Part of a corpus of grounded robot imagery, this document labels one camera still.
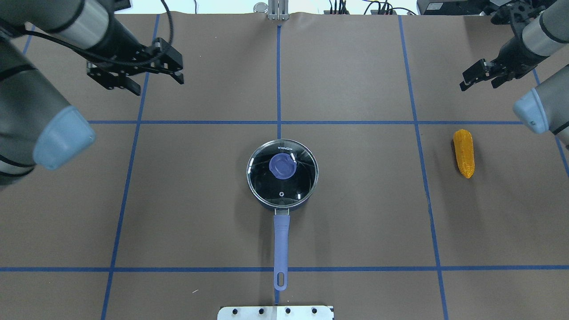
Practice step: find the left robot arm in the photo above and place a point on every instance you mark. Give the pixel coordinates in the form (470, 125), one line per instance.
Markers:
(39, 126)

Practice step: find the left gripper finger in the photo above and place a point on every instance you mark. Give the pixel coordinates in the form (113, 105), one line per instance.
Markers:
(111, 81)
(177, 75)

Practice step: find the blue saucepan with handle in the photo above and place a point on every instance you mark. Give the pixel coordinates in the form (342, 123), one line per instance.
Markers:
(281, 226)

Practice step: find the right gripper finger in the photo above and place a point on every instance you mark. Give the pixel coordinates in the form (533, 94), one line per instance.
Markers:
(500, 77)
(481, 70)

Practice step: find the metal base plate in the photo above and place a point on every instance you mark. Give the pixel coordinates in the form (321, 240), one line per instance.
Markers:
(298, 312)

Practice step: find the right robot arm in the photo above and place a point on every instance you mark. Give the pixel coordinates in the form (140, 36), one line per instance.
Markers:
(540, 32)

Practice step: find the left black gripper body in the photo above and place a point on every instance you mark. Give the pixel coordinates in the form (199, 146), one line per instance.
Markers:
(121, 42)

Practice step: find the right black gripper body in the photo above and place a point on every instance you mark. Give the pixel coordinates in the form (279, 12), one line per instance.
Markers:
(512, 51)

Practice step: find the aluminium frame post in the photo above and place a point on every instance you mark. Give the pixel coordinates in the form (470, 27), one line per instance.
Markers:
(278, 10)

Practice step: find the glass lid purple knob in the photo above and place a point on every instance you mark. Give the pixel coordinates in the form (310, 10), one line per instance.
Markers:
(282, 174)

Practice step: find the yellow corn cob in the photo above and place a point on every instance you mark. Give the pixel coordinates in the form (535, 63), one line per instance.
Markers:
(464, 152)

